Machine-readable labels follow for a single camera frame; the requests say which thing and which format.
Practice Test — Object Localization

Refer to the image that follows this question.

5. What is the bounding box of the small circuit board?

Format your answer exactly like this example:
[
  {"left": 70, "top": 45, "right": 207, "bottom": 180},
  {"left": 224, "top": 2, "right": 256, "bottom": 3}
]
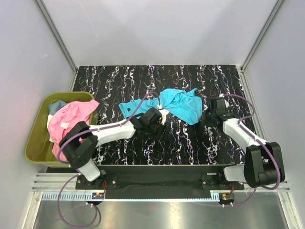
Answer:
[
  {"left": 221, "top": 193, "right": 235, "bottom": 201},
  {"left": 92, "top": 192, "right": 105, "bottom": 199}
]

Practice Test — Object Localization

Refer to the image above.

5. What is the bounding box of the right aluminium corner post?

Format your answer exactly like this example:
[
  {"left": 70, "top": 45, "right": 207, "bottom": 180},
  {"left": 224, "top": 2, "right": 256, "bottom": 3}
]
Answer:
[{"left": 240, "top": 0, "right": 286, "bottom": 72}]

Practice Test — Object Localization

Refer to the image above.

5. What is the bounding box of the aluminium corner post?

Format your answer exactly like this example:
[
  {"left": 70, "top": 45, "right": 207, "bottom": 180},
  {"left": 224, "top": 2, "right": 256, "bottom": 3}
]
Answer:
[
  {"left": 240, "top": 0, "right": 286, "bottom": 72},
  {"left": 33, "top": 0, "right": 79, "bottom": 74}
]

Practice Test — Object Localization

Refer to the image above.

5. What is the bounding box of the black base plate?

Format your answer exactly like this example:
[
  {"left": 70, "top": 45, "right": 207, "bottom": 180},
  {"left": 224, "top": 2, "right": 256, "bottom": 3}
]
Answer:
[{"left": 74, "top": 165, "right": 245, "bottom": 201}]

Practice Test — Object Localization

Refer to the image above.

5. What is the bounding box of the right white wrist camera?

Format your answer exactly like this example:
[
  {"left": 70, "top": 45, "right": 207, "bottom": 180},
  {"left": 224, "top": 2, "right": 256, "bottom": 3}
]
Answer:
[{"left": 209, "top": 97, "right": 229, "bottom": 116}]

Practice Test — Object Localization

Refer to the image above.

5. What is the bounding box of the left small circuit board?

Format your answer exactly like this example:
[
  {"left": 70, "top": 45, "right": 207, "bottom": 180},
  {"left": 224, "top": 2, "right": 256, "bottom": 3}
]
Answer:
[{"left": 92, "top": 192, "right": 105, "bottom": 199}]

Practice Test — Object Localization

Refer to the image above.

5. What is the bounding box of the right small circuit board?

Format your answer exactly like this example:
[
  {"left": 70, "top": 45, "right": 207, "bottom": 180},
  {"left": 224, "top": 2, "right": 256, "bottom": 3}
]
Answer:
[{"left": 221, "top": 193, "right": 235, "bottom": 201}]

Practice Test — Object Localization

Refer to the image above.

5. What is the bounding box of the white slotted cable duct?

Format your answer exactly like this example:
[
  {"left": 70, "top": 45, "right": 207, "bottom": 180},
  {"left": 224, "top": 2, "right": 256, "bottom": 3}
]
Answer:
[{"left": 42, "top": 191, "right": 104, "bottom": 201}]

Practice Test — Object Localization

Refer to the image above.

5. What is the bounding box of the pink t shirt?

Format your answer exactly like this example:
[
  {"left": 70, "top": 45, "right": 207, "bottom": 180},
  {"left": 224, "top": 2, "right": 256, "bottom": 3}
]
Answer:
[{"left": 48, "top": 100, "right": 99, "bottom": 156}]

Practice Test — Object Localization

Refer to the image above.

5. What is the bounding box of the grey blue t shirt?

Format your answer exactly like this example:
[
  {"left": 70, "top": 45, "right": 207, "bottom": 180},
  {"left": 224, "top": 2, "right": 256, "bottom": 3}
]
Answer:
[{"left": 49, "top": 100, "right": 67, "bottom": 115}]

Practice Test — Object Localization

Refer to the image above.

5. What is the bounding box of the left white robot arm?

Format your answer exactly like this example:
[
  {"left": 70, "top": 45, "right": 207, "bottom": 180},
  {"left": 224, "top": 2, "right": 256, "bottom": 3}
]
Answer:
[{"left": 57, "top": 108, "right": 169, "bottom": 189}]

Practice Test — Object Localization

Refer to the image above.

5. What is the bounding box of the white t shirt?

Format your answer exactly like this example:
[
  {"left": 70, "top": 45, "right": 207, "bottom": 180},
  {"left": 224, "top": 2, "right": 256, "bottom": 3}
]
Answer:
[{"left": 47, "top": 114, "right": 53, "bottom": 129}]

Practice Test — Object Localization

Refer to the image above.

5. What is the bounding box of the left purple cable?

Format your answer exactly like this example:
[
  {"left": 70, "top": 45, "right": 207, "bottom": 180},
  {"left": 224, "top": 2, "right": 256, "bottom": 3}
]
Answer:
[{"left": 57, "top": 92, "right": 164, "bottom": 226}]

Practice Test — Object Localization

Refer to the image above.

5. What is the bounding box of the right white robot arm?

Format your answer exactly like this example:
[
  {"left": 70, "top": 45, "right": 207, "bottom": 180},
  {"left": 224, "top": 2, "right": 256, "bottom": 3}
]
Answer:
[{"left": 201, "top": 103, "right": 285, "bottom": 190}]

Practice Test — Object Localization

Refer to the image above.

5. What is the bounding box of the olive green plastic bin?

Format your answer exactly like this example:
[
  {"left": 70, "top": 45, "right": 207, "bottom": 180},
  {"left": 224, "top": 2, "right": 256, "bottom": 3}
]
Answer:
[{"left": 25, "top": 92, "right": 99, "bottom": 167}]

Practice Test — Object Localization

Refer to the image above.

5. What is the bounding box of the cyan t shirt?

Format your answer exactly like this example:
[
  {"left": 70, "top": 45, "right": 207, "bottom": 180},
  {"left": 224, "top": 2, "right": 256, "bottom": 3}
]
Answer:
[{"left": 119, "top": 88, "right": 203, "bottom": 125}]

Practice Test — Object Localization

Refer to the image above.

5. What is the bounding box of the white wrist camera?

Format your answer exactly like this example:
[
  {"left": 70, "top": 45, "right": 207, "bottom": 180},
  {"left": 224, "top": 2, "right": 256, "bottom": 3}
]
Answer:
[
  {"left": 157, "top": 105, "right": 170, "bottom": 125},
  {"left": 209, "top": 97, "right": 229, "bottom": 116}
]

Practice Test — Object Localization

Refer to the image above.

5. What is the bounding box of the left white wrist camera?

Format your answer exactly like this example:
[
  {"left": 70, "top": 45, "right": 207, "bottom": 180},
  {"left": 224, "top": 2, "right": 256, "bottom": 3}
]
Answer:
[{"left": 157, "top": 105, "right": 170, "bottom": 125}]

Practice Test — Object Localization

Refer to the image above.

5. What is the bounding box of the left aluminium corner post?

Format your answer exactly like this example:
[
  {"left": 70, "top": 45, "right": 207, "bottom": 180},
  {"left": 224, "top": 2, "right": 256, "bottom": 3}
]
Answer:
[{"left": 33, "top": 0, "right": 79, "bottom": 74}]

